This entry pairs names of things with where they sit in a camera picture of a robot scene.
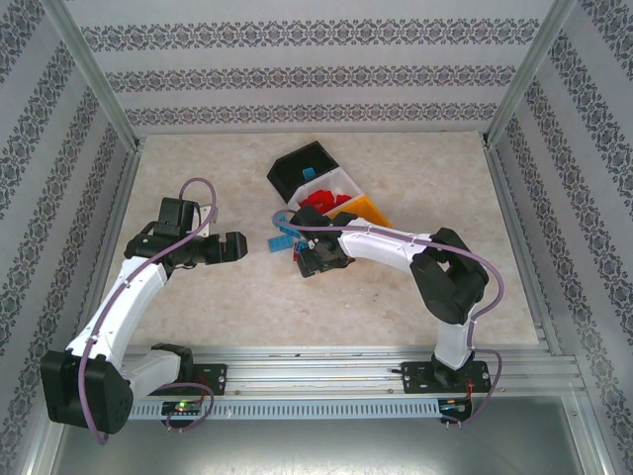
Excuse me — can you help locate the yellow plastic bin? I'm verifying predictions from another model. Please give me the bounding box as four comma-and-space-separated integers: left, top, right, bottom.
327, 194, 396, 230

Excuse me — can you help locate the white plastic bin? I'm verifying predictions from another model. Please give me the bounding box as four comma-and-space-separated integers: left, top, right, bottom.
287, 168, 366, 215

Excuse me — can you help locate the black plastic bin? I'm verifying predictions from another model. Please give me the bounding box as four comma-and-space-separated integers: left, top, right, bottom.
266, 140, 343, 206

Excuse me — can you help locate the small circuit board green light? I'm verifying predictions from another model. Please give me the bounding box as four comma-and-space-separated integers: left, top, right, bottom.
161, 401, 205, 416

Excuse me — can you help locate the white left camera mount bracket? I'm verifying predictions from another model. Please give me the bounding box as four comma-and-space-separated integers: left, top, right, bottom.
194, 201, 220, 239

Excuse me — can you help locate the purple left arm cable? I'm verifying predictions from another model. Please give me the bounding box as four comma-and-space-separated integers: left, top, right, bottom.
77, 176, 222, 446

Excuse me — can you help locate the aluminium mounting rail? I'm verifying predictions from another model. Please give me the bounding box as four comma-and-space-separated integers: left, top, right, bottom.
46, 344, 581, 398

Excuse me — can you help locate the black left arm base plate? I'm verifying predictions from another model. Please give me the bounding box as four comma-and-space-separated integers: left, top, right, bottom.
137, 362, 229, 398

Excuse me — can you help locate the white slotted cable duct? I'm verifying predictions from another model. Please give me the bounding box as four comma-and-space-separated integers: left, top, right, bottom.
129, 397, 442, 421

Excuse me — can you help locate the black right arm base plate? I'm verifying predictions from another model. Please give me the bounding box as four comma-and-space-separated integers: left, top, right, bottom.
401, 360, 492, 396

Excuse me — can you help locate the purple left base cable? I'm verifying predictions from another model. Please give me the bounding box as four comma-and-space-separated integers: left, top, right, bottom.
146, 378, 215, 435

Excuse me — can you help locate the aluminium side rail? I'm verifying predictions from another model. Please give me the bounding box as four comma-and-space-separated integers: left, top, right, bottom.
485, 142, 564, 355

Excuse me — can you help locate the aluminium frame post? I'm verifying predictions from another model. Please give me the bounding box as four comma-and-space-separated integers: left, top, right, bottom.
42, 0, 145, 152
483, 0, 579, 145

